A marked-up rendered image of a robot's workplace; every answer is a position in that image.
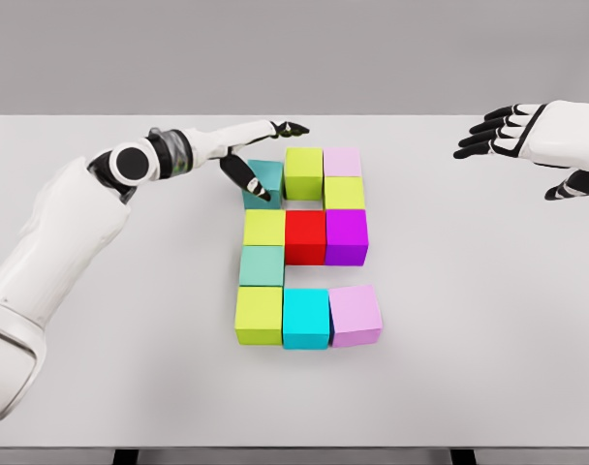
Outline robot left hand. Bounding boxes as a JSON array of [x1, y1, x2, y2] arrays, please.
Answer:
[[204, 119, 311, 203]]

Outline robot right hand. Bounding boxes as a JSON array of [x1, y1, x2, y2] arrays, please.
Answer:
[[452, 99, 589, 202]]

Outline dark teal block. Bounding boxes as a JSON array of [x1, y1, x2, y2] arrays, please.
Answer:
[[240, 159, 284, 211]]

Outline yellow-green block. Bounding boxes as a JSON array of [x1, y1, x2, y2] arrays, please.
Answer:
[[284, 146, 325, 202], [233, 285, 285, 347], [324, 175, 366, 212], [241, 208, 288, 248]]

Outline small light pink block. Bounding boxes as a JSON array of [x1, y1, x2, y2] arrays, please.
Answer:
[[322, 146, 363, 179]]

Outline red block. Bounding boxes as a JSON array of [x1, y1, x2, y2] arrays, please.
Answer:
[[284, 208, 328, 266]]

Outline mint green block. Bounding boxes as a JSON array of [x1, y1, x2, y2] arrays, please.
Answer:
[[238, 244, 287, 289]]

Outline purple block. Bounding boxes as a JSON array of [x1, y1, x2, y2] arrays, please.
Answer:
[[324, 208, 370, 267]]

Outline cyan block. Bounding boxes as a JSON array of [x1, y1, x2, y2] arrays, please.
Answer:
[[281, 287, 331, 351]]

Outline large pink block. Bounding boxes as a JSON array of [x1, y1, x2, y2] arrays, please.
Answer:
[[327, 283, 385, 350]]

